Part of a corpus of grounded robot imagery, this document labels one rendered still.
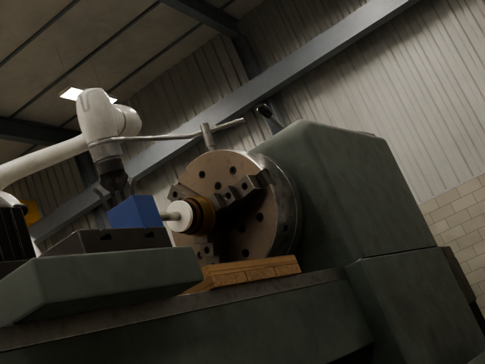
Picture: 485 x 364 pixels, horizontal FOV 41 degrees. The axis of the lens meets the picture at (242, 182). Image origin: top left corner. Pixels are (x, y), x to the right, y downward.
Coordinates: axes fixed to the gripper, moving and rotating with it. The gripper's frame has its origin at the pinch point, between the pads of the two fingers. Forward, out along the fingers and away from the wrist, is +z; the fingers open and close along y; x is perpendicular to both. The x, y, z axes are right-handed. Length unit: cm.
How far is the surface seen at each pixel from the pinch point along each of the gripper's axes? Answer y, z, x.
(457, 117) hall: -586, -27, -841
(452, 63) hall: -610, -122, -850
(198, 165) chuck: -20.7, -10.2, 33.8
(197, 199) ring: -17, -2, 48
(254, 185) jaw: -30, -2, 49
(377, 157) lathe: -76, 0, 8
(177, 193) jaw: -14.0, -4.7, 34.5
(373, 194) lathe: -66, 9, 24
